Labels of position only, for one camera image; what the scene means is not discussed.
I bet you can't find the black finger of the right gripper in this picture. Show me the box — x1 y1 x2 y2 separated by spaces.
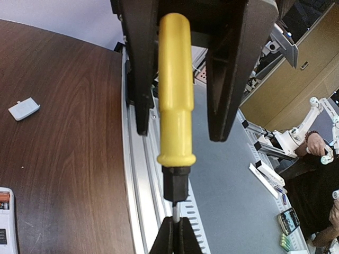
206 1 278 142
119 1 158 136

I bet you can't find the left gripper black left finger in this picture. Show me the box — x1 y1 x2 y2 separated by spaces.
149 217 174 254

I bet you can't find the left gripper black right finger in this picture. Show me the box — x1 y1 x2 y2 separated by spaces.
177 217 202 254

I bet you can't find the yellow handled screwdriver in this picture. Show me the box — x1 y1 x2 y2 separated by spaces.
157 13 196 223

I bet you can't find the white battery cover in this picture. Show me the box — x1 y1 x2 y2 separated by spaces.
8 97 40 121

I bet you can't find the white red remote control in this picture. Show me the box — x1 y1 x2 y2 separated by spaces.
0 187 19 254

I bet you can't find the green batteries pack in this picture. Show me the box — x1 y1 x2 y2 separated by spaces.
279 233 291 252

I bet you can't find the operator hand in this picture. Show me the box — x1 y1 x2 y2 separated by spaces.
306 132 326 156

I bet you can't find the white box on bench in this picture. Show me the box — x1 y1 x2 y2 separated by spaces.
249 160 285 199

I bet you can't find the orange battery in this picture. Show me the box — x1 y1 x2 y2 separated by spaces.
0 192 11 203

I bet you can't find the front aluminium rail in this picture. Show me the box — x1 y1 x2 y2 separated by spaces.
120 42 212 254

